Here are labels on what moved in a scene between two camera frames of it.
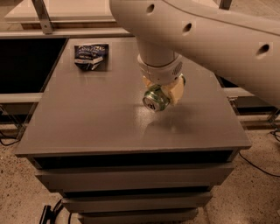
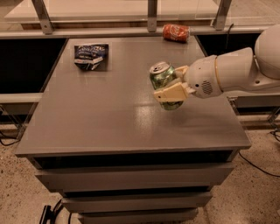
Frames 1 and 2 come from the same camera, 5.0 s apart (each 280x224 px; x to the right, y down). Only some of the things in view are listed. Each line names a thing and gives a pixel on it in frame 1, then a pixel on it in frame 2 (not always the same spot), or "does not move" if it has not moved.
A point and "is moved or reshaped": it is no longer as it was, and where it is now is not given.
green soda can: (155, 98) is moved or reshaped
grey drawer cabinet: (91, 136) does not move
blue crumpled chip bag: (92, 56) does not move
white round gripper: (161, 73) → (201, 76)
